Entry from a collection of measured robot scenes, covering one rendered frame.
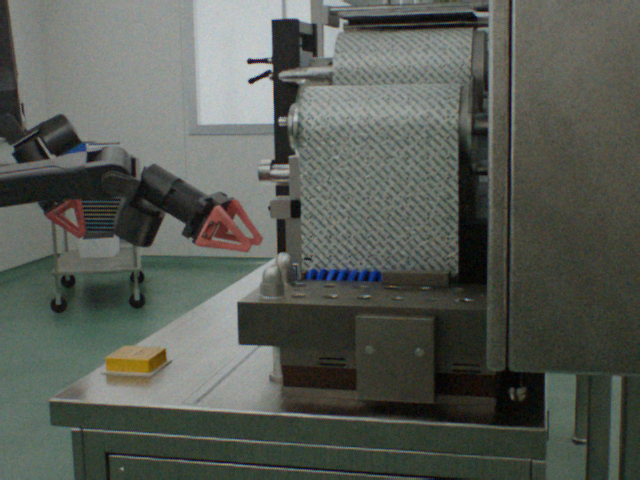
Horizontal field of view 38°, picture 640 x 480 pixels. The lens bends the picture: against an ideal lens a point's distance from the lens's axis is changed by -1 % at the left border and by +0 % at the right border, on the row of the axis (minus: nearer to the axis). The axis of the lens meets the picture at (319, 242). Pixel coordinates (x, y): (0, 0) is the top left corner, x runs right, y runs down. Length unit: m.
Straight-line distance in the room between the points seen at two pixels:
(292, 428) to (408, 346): 0.18
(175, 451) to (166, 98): 6.31
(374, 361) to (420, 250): 0.24
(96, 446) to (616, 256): 0.93
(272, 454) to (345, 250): 0.34
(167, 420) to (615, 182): 0.86
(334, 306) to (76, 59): 6.69
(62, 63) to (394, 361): 6.81
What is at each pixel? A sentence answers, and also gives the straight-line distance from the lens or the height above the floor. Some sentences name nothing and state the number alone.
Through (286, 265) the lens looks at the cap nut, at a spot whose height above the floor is 1.06.
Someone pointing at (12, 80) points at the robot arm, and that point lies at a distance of 1.86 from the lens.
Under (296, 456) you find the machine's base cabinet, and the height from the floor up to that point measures 0.84.
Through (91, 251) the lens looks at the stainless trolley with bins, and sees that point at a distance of 6.42.
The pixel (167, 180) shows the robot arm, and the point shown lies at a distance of 1.47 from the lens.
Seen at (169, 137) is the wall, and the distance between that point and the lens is 7.50.
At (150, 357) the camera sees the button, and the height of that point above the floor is 0.92.
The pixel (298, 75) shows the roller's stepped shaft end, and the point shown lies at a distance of 1.72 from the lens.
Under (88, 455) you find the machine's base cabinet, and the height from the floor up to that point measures 0.82.
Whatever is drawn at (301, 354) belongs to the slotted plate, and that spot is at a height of 0.96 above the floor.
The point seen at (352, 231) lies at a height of 1.10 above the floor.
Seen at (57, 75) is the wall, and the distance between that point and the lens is 7.90.
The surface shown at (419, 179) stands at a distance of 1.38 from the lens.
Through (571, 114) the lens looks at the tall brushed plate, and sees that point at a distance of 0.53.
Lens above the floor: 1.30
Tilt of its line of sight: 9 degrees down
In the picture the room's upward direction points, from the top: 1 degrees counter-clockwise
